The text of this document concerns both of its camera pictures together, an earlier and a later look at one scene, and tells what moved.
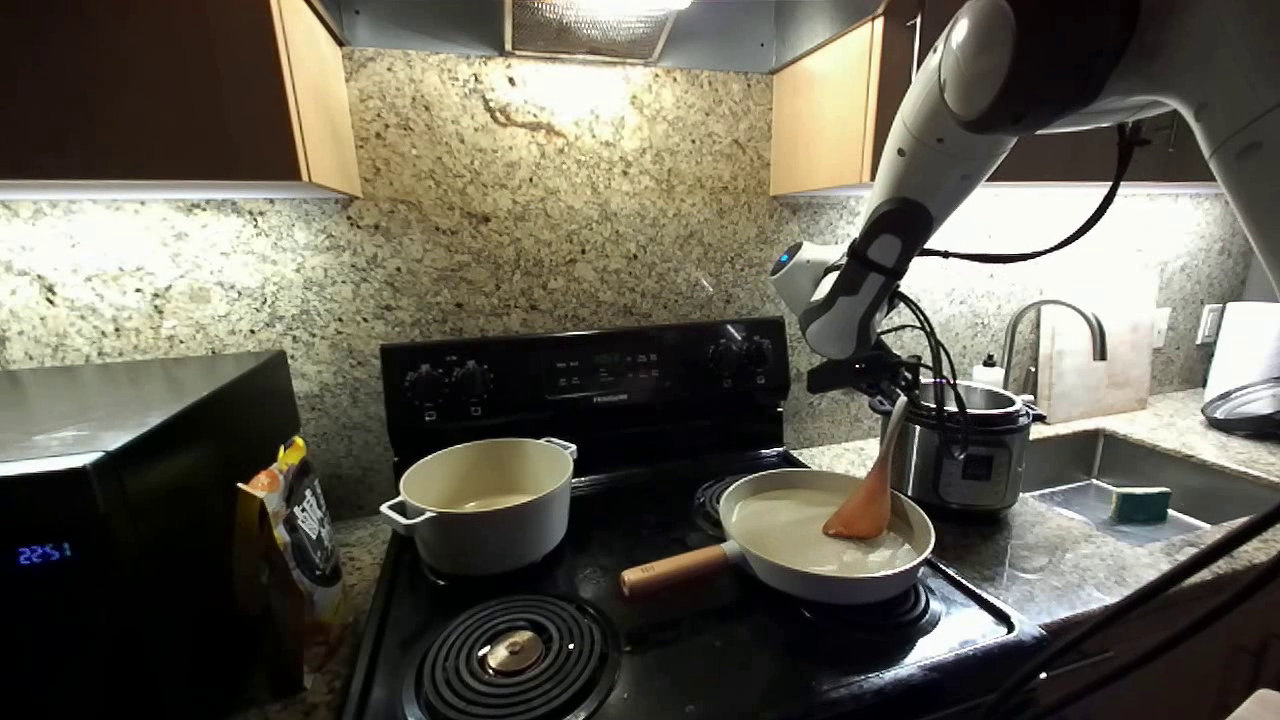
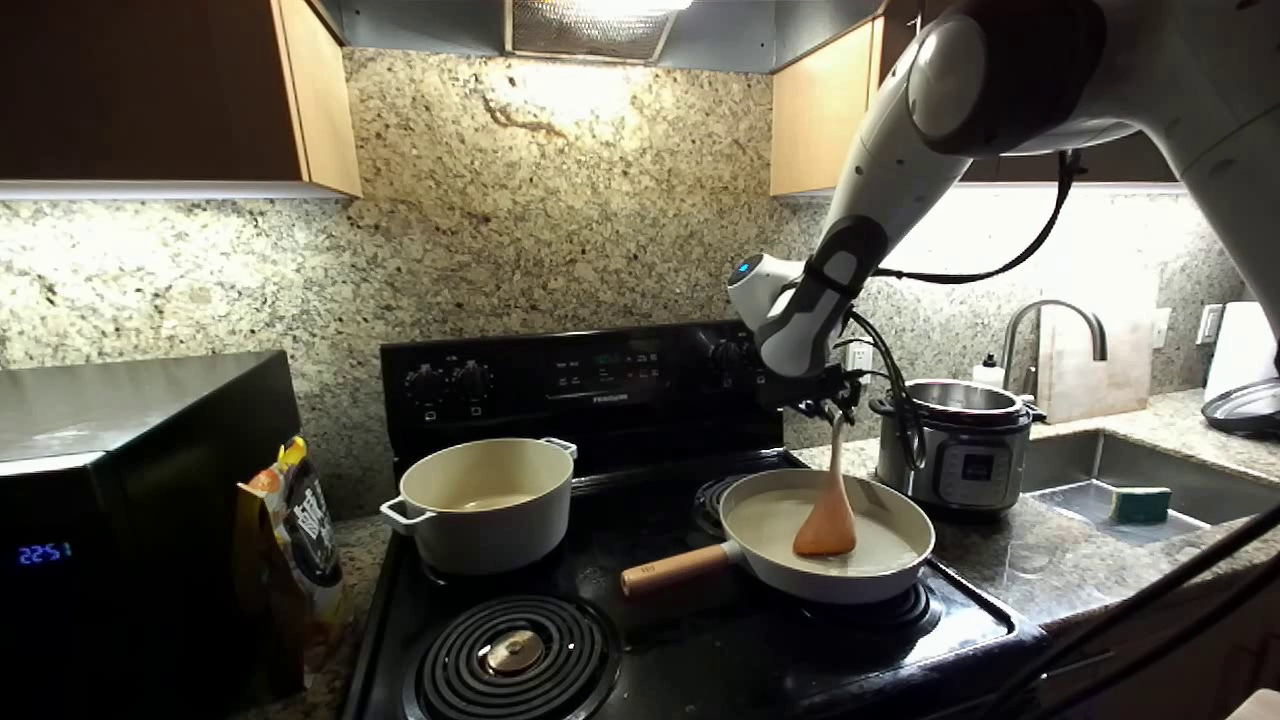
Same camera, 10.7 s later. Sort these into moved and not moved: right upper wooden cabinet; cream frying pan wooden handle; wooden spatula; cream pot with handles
Moved: wooden spatula
Not moved: cream pot with handles; cream frying pan wooden handle; right upper wooden cabinet
